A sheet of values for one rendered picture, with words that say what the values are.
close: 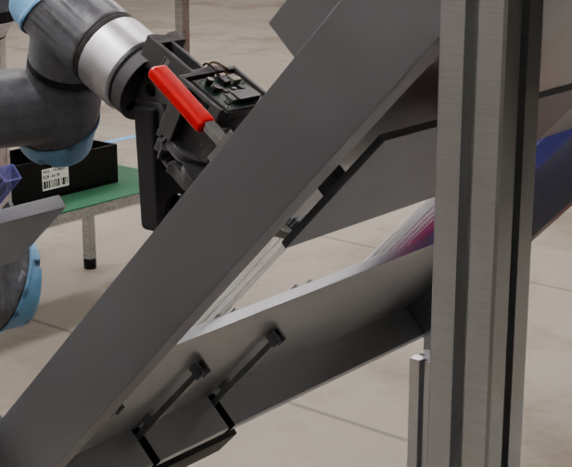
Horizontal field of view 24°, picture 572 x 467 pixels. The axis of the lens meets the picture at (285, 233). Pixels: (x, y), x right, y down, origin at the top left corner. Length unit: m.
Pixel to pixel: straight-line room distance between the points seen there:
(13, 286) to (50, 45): 0.55
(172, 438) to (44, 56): 0.39
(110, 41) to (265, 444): 1.91
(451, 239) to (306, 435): 2.34
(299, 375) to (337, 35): 0.74
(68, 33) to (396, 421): 2.05
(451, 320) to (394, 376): 2.65
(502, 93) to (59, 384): 0.48
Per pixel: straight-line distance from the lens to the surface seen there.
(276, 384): 1.47
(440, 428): 0.77
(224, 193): 0.88
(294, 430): 3.08
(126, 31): 1.21
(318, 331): 1.46
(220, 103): 1.13
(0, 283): 1.73
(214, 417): 1.39
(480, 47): 0.71
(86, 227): 4.26
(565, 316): 3.90
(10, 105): 1.28
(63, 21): 1.23
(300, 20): 0.87
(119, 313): 0.98
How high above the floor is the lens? 1.25
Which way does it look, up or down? 16 degrees down
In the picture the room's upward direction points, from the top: straight up
